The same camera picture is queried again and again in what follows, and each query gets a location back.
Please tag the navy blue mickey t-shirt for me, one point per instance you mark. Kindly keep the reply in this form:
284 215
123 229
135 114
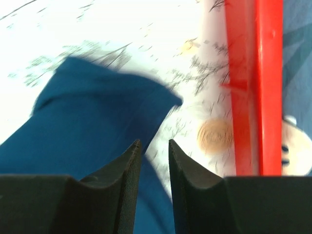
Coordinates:
85 117

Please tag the red plastic tray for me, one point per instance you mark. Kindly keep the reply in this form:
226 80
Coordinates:
255 41

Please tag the floral patterned table mat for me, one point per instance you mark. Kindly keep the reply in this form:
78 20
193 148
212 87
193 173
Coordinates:
182 43

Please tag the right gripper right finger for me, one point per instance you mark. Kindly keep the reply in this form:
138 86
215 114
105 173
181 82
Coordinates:
204 203

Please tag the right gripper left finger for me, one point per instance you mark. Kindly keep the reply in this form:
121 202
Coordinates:
103 202

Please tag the grey-blue folded t-shirt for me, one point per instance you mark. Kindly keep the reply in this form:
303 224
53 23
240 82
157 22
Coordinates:
297 88

